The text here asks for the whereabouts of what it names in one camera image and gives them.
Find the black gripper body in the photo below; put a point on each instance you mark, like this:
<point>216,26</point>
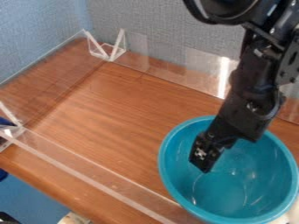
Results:
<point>244,117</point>

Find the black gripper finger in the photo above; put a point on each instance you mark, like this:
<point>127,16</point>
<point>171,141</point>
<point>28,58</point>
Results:
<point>206,152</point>

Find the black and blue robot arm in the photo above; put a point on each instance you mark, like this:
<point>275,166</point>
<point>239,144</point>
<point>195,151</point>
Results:
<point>268,64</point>

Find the blue plastic bowl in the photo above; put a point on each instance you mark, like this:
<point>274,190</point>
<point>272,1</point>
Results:
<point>251,186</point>

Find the white and orange toy mushroom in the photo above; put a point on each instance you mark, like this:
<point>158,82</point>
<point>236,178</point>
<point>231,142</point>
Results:
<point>291,216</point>

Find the clear acrylic back barrier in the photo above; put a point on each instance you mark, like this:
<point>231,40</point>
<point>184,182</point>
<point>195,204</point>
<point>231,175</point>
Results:
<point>179,64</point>

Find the clear acrylic barrier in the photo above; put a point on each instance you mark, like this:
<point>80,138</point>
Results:
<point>67,55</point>
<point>118,187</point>
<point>179,64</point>

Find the clear acrylic front barrier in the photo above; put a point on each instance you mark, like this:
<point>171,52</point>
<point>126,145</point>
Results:
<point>118,187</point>

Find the clear acrylic left barrier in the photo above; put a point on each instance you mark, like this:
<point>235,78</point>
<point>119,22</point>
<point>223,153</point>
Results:
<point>67,55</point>

